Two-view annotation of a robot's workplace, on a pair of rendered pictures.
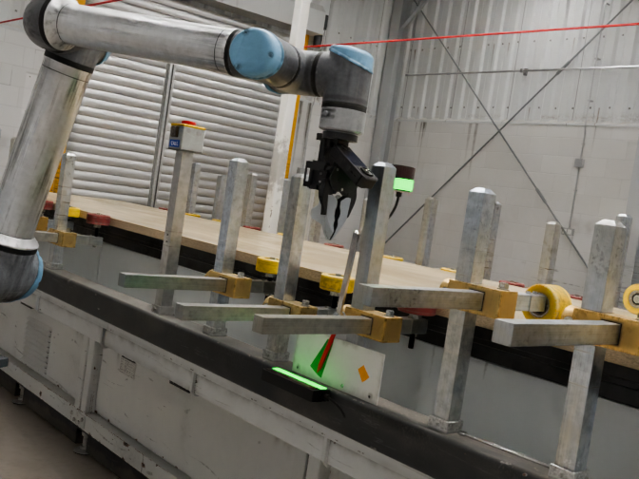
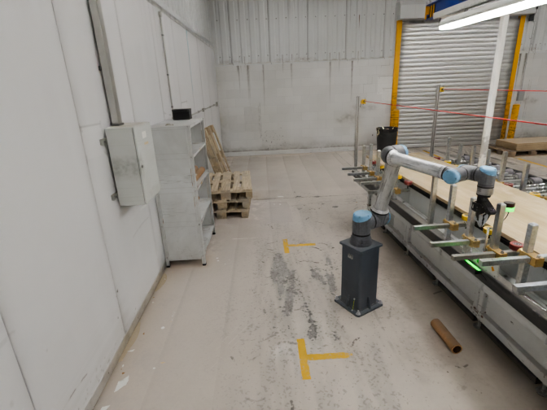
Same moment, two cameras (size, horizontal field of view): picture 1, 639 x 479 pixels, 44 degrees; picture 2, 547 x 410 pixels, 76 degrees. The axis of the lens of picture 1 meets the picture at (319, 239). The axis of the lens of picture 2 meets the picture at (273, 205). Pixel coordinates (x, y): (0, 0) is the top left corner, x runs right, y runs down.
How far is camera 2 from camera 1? 1.17 m
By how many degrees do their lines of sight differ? 40
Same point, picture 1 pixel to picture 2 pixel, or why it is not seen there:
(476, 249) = (529, 242)
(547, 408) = not seen: outside the picture
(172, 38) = (424, 168)
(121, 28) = (409, 163)
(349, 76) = (486, 178)
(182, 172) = (435, 182)
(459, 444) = (520, 300)
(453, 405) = not seen: hidden behind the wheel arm
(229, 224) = (450, 206)
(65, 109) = (394, 176)
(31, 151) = (385, 188)
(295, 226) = (471, 214)
